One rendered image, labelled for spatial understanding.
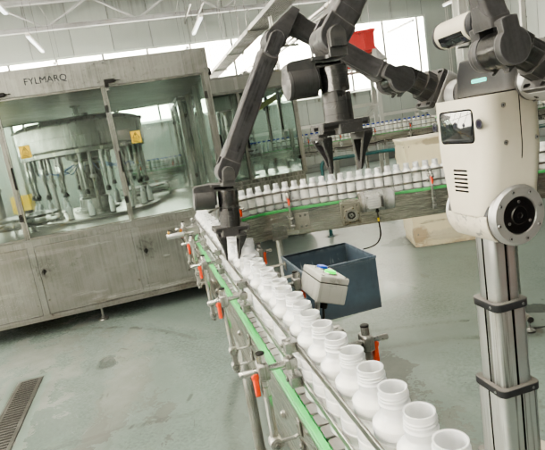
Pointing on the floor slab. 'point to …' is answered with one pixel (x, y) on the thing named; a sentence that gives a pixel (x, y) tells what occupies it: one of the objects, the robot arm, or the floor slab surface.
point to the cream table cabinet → (438, 232)
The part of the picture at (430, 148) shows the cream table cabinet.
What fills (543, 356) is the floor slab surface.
